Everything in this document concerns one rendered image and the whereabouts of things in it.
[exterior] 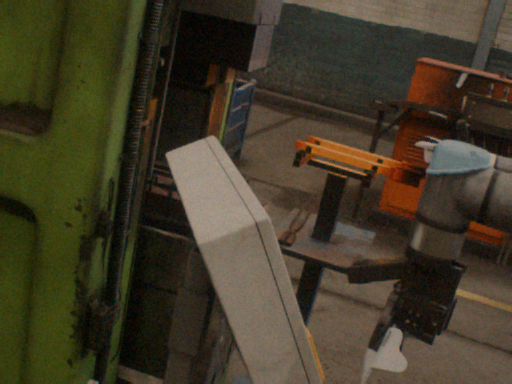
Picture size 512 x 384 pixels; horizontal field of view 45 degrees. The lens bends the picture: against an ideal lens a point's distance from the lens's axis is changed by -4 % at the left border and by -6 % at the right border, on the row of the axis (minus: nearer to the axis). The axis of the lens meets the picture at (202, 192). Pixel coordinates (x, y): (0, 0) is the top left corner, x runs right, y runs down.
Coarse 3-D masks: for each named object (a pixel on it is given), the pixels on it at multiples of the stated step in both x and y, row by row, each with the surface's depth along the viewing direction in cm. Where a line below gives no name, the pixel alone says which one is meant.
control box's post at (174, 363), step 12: (192, 252) 85; (192, 264) 85; (204, 264) 85; (192, 276) 86; (204, 276) 85; (192, 288) 86; (204, 288) 85; (168, 360) 90; (180, 360) 89; (192, 360) 89; (168, 372) 91; (180, 372) 90; (192, 372) 91
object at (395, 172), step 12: (300, 144) 196; (312, 144) 196; (324, 156) 194; (336, 156) 192; (348, 156) 191; (384, 168) 187; (396, 168) 186; (408, 168) 187; (396, 180) 186; (408, 180) 185; (420, 180) 184
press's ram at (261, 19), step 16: (192, 0) 119; (208, 0) 118; (224, 0) 117; (240, 0) 116; (256, 0) 115; (272, 0) 130; (224, 16) 118; (240, 16) 117; (256, 16) 118; (272, 16) 135
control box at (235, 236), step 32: (192, 160) 90; (224, 160) 86; (192, 192) 79; (224, 192) 76; (192, 224) 71; (224, 224) 68; (256, 224) 66; (224, 256) 67; (256, 256) 68; (224, 288) 68; (256, 288) 69; (288, 288) 70; (256, 320) 70; (288, 320) 71; (256, 352) 72; (288, 352) 73
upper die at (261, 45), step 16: (192, 16) 124; (208, 16) 124; (192, 32) 125; (208, 32) 124; (224, 32) 124; (240, 32) 123; (256, 32) 122; (272, 32) 140; (176, 48) 127; (192, 48) 126; (208, 48) 125; (224, 48) 124; (240, 48) 124; (256, 48) 126; (224, 64) 125; (240, 64) 124; (256, 64) 131
